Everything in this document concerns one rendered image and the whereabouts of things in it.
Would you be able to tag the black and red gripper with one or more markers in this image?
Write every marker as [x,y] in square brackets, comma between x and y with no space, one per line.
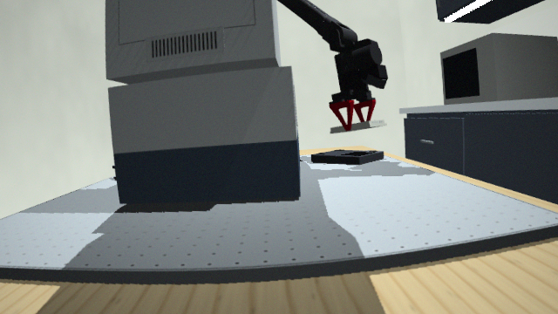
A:
[340,101]

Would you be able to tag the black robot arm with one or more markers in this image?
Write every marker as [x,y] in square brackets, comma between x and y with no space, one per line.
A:
[342,39]

